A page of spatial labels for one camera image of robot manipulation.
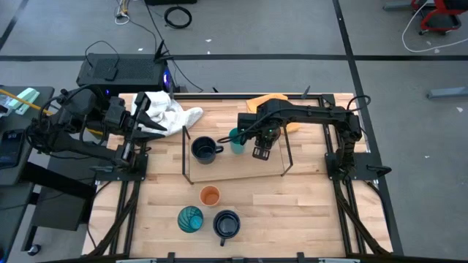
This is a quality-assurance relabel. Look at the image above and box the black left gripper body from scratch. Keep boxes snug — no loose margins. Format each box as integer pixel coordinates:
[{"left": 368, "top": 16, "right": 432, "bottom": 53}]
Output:
[{"left": 105, "top": 95, "right": 140, "bottom": 142}]

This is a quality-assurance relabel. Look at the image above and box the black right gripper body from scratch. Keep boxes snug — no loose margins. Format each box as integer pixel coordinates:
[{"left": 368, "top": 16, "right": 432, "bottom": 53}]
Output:
[{"left": 254, "top": 122, "right": 283, "bottom": 147}]

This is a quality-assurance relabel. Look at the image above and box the green plastic cup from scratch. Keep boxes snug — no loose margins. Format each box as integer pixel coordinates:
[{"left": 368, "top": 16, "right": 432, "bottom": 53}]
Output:
[{"left": 229, "top": 127, "right": 246, "bottom": 155}]

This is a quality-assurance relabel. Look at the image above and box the dark blue speckled enamel mug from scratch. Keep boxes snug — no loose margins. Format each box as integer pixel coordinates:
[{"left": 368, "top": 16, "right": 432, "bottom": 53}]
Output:
[
  {"left": 212, "top": 209, "right": 241, "bottom": 248},
  {"left": 190, "top": 135, "right": 224, "bottom": 165}
]

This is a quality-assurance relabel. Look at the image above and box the peach orange plastic cup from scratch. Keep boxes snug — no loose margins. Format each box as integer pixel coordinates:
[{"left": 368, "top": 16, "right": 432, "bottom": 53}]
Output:
[{"left": 199, "top": 184, "right": 222, "bottom": 207}]

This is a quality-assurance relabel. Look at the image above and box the teal faceted plastic tumbler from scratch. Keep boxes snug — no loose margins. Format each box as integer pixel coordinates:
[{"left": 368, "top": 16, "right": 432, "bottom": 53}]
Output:
[{"left": 177, "top": 205, "right": 205, "bottom": 234}]

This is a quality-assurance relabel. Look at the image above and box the black metal wood shelf riser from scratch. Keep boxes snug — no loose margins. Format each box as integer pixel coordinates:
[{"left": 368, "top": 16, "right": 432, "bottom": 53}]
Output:
[{"left": 181, "top": 124, "right": 295, "bottom": 186}]

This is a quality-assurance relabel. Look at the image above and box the white cloth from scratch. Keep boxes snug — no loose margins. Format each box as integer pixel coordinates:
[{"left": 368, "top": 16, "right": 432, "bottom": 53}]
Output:
[{"left": 131, "top": 90, "right": 204, "bottom": 138}]

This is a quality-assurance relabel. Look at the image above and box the yellow cloth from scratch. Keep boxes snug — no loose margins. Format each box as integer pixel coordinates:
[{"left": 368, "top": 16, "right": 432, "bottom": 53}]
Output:
[{"left": 245, "top": 93, "right": 303, "bottom": 134}]

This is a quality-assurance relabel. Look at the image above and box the black computer tower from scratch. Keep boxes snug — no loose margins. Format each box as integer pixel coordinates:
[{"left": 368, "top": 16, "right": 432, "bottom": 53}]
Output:
[{"left": 75, "top": 39, "right": 173, "bottom": 94}]

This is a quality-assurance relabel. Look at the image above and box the mint green stapler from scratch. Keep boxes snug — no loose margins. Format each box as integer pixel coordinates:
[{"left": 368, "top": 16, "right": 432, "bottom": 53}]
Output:
[{"left": 7, "top": 87, "right": 40, "bottom": 116}]

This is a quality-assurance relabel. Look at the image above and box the yellow stick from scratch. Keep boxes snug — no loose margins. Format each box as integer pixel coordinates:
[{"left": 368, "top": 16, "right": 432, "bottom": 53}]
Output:
[{"left": 0, "top": 88, "right": 106, "bottom": 137}]

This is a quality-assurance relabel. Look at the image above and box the black smartphone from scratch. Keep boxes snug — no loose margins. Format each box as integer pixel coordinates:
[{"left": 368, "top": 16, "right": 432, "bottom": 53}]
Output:
[{"left": 0, "top": 129, "right": 23, "bottom": 169}]

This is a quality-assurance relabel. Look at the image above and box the black side table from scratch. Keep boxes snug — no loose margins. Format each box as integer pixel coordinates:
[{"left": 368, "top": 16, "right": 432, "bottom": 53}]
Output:
[{"left": 0, "top": 85, "right": 96, "bottom": 256}]

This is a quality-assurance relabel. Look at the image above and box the black box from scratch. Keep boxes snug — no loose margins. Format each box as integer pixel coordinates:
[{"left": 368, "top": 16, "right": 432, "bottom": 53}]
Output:
[{"left": 144, "top": 0, "right": 198, "bottom": 6}]

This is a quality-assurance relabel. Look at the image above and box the grey flat bar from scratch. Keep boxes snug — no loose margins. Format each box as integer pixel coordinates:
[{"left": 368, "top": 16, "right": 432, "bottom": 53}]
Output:
[
  {"left": 426, "top": 86, "right": 468, "bottom": 99},
  {"left": 383, "top": 0, "right": 414, "bottom": 11}
]

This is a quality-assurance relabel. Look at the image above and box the red wheeled chair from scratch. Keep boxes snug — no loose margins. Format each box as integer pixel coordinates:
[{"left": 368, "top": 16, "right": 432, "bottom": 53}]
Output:
[{"left": 411, "top": 0, "right": 468, "bottom": 36}]

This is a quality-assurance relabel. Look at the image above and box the black metal frame shelf rack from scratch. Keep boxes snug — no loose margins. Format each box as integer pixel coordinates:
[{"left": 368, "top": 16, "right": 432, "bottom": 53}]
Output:
[{"left": 82, "top": 93, "right": 403, "bottom": 263}]

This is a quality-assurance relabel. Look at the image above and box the coiled black cable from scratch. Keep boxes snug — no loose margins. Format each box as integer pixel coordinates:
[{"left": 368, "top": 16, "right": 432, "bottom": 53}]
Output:
[{"left": 163, "top": 5, "right": 193, "bottom": 29}]

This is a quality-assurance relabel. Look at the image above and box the white cable bundle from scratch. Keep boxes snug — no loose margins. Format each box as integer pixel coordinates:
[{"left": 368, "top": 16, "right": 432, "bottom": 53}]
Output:
[{"left": 114, "top": 0, "right": 133, "bottom": 26}]

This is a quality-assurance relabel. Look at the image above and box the long white cable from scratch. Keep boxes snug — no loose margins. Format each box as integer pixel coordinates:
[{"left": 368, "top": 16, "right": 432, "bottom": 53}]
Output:
[{"left": 401, "top": 0, "right": 468, "bottom": 54}]

